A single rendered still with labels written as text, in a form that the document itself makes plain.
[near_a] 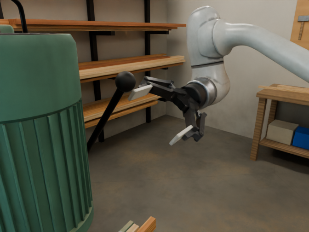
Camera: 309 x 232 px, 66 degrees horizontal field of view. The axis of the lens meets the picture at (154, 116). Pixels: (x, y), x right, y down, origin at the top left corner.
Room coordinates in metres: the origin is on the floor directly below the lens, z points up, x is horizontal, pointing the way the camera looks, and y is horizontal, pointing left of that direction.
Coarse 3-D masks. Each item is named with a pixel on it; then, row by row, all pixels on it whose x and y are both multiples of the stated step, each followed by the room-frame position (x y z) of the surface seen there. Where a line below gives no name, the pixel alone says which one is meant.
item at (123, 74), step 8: (120, 72) 0.39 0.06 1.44; (128, 72) 0.39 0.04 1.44; (120, 80) 0.38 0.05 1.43; (128, 80) 0.38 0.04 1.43; (120, 88) 0.38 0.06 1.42; (128, 88) 0.38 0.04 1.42; (120, 96) 0.40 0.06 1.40; (112, 104) 0.41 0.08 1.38; (104, 112) 0.42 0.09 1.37; (104, 120) 0.42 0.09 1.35; (96, 128) 0.43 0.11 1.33; (96, 136) 0.44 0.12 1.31; (88, 144) 0.45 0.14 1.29; (88, 152) 0.46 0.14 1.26
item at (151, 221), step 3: (150, 216) 0.62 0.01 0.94; (150, 219) 0.60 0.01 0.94; (153, 219) 0.60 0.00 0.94; (147, 222) 0.59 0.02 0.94; (150, 222) 0.59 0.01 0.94; (153, 222) 0.59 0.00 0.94; (144, 225) 0.58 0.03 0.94; (147, 225) 0.58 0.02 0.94; (150, 225) 0.58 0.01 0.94; (153, 225) 0.59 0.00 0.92; (141, 228) 0.57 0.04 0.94; (144, 228) 0.57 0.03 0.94; (147, 228) 0.57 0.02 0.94; (150, 228) 0.58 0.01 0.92; (153, 228) 0.59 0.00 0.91; (138, 231) 0.56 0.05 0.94; (141, 231) 0.56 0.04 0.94; (144, 231) 0.56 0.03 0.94; (147, 231) 0.57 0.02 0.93; (150, 231) 0.58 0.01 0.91
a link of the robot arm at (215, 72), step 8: (208, 64) 0.71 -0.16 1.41; (216, 64) 0.71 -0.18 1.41; (192, 72) 0.75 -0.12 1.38; (200, 72) 0.72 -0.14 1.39; (208, 72) 0.71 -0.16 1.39; (216, 72) 0.71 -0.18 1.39; (224, 72) 0.73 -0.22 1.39; (216, 80) 0.70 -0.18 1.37; (224, 80) 0.72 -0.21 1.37; (216, 88) 0.68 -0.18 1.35; (224, 88) 0.71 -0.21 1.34; (216, 96) 0.68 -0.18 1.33; (224, 96) 0.73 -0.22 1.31
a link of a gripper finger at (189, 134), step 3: (189, 132) 0.49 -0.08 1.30; (192, 132) 0.49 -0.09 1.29; (195, 132) 0.50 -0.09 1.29; (198, 132) 0.50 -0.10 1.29; (183, 135) 0.47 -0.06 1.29; (186, 135) 0.47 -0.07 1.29; (189, 135) 0.48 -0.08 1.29; (192, 135) 0.49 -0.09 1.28; (195, 135) 0.50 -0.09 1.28; (198, 135) 0.49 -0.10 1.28; (183, 138) 0.47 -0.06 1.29; (186, 138) 0.47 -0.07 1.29; (195, 138) 0.50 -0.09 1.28; (198, 138) 0.49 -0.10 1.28
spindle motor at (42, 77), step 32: (0, 64) 0.25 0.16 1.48; (32, 64) 0.26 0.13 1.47; (64, 64) 0.30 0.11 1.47; (0, 96) 0.24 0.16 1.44; (32, 96) 0.26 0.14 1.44; (64, 96) 0.29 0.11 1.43; (0, 128) 0.25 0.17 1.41; (32, 128) 0.26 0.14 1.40; (64, 128) 0.29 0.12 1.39; (0, 160) 0.24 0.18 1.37; (32, 160) 0.26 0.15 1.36; (64, 160) 0.28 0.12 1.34; (0, 192) 0.24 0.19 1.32; (32, 192) 0.25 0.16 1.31; (64, 192) 0.28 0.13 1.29; (0, 224) 0.24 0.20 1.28; (32, 224) 0.25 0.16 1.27; (64, 224) 0.27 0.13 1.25
